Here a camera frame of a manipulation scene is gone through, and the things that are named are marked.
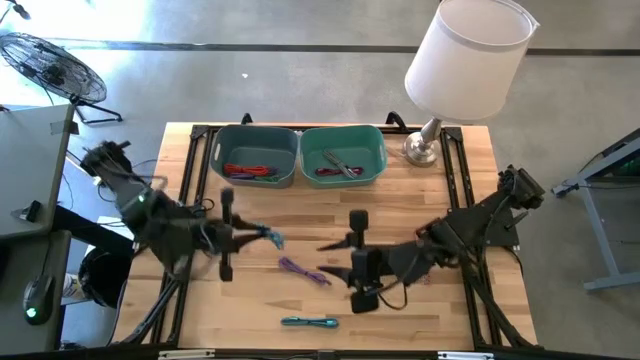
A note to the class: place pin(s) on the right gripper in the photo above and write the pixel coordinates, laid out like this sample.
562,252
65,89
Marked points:
365,270

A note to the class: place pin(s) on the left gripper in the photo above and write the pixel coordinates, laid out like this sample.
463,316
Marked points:
226,240

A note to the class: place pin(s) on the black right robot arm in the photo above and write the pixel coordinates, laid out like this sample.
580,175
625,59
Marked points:
475,220

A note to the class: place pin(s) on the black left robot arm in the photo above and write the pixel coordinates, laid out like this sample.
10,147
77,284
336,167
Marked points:
150,215

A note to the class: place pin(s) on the blue-grey plastic bin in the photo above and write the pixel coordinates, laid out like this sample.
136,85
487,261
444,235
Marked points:
255,147

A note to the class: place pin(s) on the black table clamp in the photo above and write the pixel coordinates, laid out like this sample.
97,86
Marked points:
246,119
396,120

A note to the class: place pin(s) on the green plastic bin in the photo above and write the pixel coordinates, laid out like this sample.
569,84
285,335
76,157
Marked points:
345,142

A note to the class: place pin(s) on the small black desk device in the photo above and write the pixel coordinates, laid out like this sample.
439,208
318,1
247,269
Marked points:
31,211

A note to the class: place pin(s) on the black computer mouse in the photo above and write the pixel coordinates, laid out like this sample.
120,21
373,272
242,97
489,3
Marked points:
37,300

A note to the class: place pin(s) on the grey desk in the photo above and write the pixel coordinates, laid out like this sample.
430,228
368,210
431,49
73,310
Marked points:
30,160
15,280

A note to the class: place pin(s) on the white shade table lamp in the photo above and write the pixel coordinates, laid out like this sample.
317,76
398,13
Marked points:
465,60

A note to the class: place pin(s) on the black floor fan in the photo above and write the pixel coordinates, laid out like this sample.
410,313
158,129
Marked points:
52,67

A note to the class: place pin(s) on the black aluminium table frame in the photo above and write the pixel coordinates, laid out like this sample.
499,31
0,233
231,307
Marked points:
199,132

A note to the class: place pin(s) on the silver metal bracket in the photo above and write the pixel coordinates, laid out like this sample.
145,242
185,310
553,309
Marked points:
466,356
186,354

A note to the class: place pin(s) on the grey metal desk frame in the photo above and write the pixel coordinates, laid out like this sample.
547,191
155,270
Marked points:
597,225

